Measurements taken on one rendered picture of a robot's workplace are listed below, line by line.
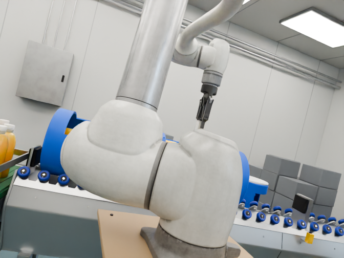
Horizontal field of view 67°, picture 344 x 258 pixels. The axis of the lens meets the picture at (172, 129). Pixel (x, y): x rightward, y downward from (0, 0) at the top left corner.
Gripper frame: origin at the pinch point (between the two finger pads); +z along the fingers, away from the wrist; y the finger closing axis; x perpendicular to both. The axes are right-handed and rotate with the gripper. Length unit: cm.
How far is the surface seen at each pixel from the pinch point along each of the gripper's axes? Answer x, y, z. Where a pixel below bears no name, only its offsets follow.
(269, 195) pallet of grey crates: -218, 252, 74
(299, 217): -66, 3, 32
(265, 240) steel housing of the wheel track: -42, -9, 43
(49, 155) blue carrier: 58, -9, 24
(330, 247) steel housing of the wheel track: -78, -8, 41
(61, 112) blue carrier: 59, -2, 7
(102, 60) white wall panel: 83, 324, -71
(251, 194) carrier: -64, 48, 35
